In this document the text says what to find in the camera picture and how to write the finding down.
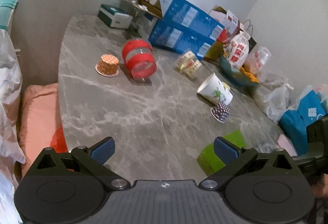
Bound dark purple dotted paper cup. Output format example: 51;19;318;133
210;102;231;123

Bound yellow paper cupcake cup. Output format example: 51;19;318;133
222;82;231;90

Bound white paper cup green print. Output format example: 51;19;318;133
197;73;233;106

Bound orange polka dot paper cup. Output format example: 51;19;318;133
95;54;119;78

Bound clear cup cream pattern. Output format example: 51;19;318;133
173;49;202;79

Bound red striped clear cup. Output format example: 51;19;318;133
122;38;157;79

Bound blue shopping bag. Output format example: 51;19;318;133
278;85;327;156

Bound pink cushion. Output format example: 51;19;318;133
19;83;68;175

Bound clear white plastic bag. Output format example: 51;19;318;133
253;71;294;124

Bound white crumpled cloth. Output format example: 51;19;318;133
1;29;26;223

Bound orange snack packets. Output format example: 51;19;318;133
240;67;260;84

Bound dark teal glass bowl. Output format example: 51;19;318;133
219;55;258;88

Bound plastic bag with snacks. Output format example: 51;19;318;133
244;46;271;75

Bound red yellow package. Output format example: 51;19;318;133
204;29;230;61

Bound black paper shopping bag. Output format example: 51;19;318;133
241;19;258;53

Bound lower blue cardboard box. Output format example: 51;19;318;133
136;14;215;59

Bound blue cardboard box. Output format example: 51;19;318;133
136;14;215;59
132;0;225;41

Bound white red cardboard box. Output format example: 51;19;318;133
209;6;240;35

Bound green white tissue box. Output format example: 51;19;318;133
98;4;133;29

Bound upper blue cardboard box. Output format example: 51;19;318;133
132;0;225;41

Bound teal plaid pillow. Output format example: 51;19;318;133
0;0;18;31

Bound white drawstring candy bag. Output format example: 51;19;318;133
223;31;250;70

